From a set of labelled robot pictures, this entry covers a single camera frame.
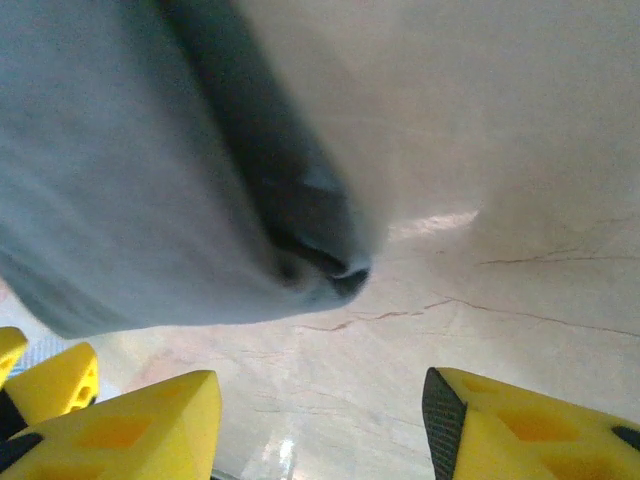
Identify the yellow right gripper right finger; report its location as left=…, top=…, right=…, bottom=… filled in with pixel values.
left=421, top=367, right=640, bottom=480

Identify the grey t-shirt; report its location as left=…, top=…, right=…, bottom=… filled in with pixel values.
left=0, top=0, right=386, bottom=340

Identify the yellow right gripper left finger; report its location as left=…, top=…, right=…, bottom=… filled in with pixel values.
left=0, top=369, right=223, bottom=480

